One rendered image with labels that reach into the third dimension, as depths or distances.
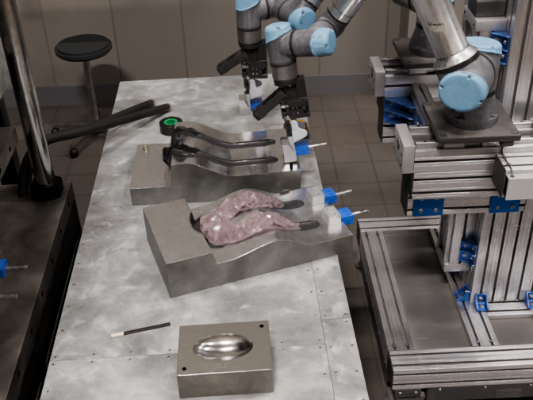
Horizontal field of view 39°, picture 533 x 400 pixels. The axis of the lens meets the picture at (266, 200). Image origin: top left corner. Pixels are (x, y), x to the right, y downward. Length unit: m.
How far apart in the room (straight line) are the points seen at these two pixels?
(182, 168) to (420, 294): 1.08
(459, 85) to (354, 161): 2.09
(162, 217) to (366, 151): 2.22
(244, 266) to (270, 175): 0.38
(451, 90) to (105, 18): 2.93
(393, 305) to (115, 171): 1.08
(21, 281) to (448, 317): 1.46
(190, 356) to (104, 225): 0.67
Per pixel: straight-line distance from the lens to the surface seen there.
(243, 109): 2.44
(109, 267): 2.02
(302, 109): 2.17
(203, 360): 1.62
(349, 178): 3.82
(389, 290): 2.78
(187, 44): 4.54
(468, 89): 1.92
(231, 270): 1.89
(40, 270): 2.09
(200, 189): 2.20
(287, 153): 2.20
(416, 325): 2.68
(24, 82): 2.20
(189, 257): 1.83
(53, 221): 2.26
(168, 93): 2.89
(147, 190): 2.21
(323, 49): 2.03
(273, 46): 2.09
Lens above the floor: 2.03
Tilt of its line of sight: 34 degrees down
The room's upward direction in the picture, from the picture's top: 2 degrees counter-clockwise
